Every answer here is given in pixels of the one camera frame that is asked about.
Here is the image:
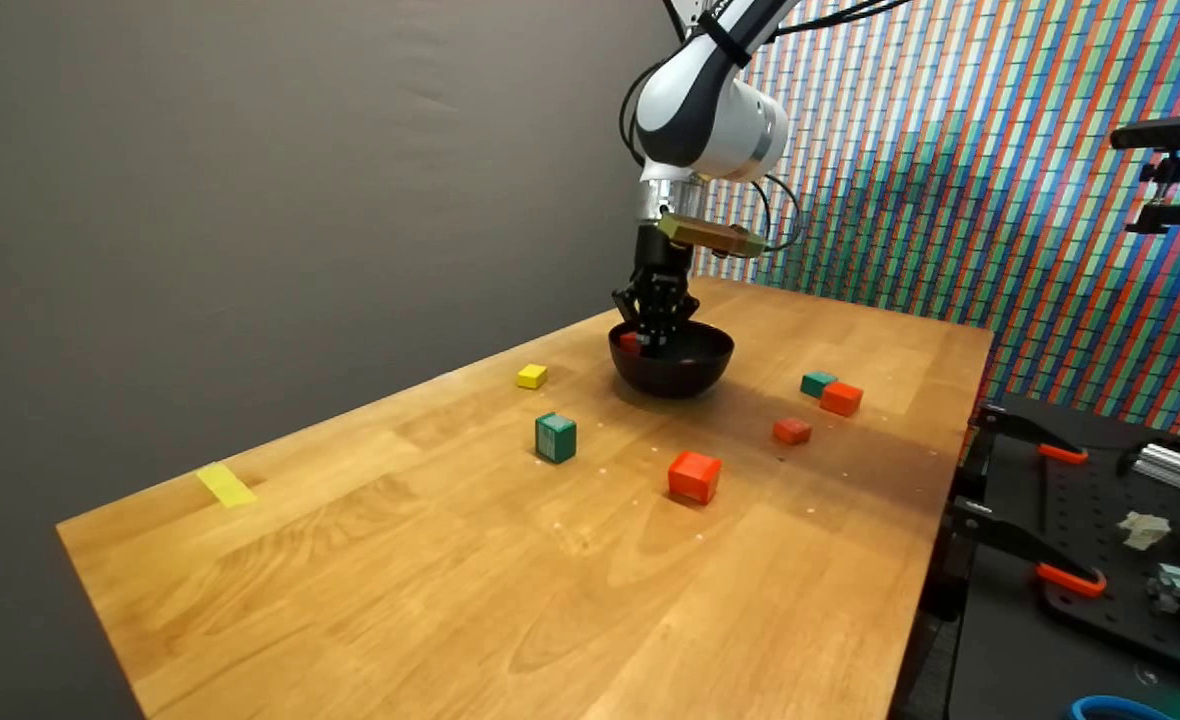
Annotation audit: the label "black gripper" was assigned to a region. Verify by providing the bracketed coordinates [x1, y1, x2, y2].
[610, 224, 709, 344]

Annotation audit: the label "green wooden cube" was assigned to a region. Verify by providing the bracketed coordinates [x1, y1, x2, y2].
[531, 407, 580, 469]

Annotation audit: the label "orange-red wooden cube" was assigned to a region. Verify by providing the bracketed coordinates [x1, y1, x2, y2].
[664, 449, 730, 512]

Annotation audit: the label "red wooden block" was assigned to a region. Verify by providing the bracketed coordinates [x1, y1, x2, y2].
[769, 412, 818, 450]

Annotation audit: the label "orange-red notched block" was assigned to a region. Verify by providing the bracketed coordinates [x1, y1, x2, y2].
[819, 380, 870, 420]

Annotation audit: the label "black bowl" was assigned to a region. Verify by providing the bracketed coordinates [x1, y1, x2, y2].
[610, 314, 736, 401]

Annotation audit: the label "grey fabric backdrop panel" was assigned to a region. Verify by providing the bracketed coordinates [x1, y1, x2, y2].
[0, 0, 700, 720]

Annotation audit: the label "yellow tape strip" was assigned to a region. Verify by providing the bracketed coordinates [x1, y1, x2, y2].
[191, 460, 263, 512]

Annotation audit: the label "black pegboard bench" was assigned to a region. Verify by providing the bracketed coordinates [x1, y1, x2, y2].
[903, 393, 1180, 720]

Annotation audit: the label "white crumpled paper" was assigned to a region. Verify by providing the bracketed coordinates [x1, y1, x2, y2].
[1117, 506, 1176, 555]

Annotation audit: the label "white flat bar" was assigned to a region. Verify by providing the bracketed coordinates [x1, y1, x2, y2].
[1130, 440, 1180, 495]

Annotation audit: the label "tan wrist camera box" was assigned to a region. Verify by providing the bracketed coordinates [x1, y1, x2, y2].
[647, 217, 769, 259]

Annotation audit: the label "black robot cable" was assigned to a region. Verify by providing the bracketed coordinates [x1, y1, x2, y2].
[613, 0, 911, 255]

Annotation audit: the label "black clamp orange handle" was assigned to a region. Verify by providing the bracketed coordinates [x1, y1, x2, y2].
[945, 491, 1114, 606]
[974, 401, 1095, 471]

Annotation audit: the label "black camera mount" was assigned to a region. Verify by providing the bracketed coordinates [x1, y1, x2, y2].
[1105, 113, 1180, 241]

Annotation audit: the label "blue handled scissors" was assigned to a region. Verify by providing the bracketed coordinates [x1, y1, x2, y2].
[1065, 692, 1180, 720]

